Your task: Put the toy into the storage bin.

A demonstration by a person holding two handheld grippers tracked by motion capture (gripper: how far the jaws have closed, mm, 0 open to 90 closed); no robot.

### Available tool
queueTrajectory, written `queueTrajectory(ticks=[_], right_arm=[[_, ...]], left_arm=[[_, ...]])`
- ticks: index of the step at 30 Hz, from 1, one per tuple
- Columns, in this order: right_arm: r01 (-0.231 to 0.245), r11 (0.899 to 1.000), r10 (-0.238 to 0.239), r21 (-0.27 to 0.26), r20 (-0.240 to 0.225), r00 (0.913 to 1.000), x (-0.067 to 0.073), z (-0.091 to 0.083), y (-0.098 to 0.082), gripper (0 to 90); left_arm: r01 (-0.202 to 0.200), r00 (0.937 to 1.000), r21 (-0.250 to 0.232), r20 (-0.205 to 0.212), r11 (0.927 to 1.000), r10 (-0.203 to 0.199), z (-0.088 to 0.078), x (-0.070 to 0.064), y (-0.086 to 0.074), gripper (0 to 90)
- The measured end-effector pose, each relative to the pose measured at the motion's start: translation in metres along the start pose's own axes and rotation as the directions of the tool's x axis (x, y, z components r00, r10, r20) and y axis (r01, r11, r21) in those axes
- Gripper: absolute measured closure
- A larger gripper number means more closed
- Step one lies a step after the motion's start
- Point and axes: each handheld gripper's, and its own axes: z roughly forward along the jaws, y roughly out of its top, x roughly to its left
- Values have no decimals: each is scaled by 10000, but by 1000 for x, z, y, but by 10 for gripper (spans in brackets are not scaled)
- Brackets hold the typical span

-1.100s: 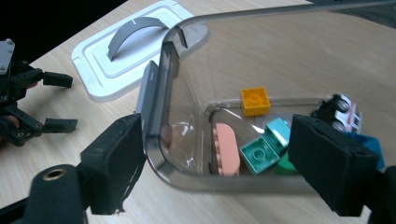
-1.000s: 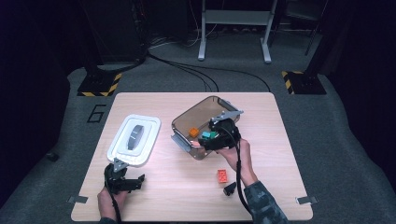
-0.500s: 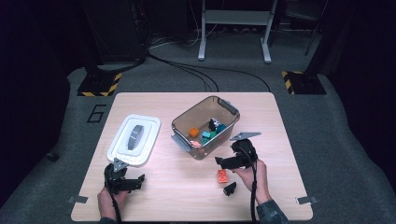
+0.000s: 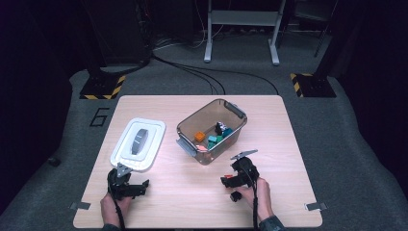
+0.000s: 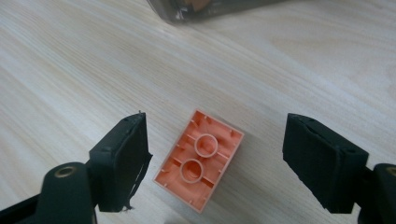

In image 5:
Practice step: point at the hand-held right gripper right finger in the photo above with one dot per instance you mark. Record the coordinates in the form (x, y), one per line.
(327, 165)

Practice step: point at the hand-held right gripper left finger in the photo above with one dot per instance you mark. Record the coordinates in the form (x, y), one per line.
(120, 168)

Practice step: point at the salmon pink toy brick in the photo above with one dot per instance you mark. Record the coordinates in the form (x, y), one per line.
(214, 165)

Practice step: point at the transparent brown storage box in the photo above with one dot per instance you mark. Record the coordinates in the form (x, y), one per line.
(224, 9)

